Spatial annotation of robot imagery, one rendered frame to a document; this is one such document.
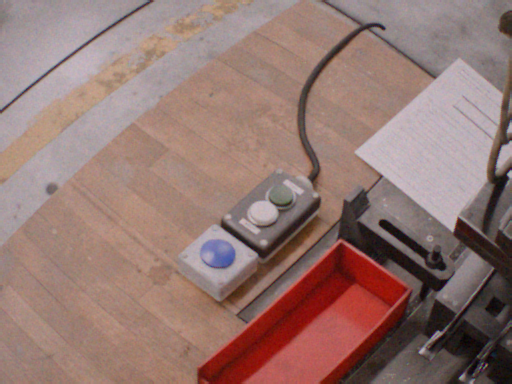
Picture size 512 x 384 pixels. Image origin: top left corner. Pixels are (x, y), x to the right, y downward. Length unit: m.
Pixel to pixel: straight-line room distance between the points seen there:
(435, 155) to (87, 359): 0.57
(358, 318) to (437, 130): 0.34
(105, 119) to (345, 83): 1.24
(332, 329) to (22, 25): 1.95
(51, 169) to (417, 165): 1.33
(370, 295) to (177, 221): 0.25
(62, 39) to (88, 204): 1.59
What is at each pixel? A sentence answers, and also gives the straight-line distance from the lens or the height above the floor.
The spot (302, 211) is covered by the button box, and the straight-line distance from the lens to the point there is 1.49.
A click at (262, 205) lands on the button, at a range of 1.48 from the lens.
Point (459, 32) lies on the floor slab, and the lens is 3.21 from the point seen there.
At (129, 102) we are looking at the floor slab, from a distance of 2.87.
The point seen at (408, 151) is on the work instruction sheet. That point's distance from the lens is 1.61.
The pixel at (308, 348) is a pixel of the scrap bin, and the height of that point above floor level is 0.90.
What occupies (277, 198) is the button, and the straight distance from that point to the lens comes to 1.49.
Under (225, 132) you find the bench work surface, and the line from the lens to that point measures 1.60.
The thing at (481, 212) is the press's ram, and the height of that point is 1.14.
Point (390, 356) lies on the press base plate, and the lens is 1.41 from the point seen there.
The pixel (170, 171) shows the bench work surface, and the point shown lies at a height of 0.90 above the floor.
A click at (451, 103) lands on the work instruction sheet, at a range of 1.69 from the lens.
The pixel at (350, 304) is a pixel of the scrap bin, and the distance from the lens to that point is 1.44.
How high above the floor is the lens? 2.10
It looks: 51 degrees down
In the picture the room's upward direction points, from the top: 4 degrees clockwise
